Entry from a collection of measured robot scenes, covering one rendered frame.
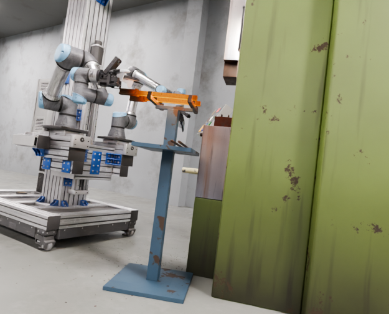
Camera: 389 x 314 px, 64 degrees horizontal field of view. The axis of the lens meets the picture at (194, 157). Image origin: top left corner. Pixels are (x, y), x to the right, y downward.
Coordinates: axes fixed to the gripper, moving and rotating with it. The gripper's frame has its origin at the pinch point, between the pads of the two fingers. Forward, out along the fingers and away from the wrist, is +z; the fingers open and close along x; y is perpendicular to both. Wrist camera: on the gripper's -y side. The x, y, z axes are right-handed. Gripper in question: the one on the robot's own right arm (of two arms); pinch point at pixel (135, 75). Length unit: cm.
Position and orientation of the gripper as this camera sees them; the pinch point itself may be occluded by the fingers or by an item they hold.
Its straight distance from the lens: 171.4
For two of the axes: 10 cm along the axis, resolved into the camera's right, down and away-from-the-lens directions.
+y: -1.2, 9.9, -0.4
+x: -1.4, -0.6, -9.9
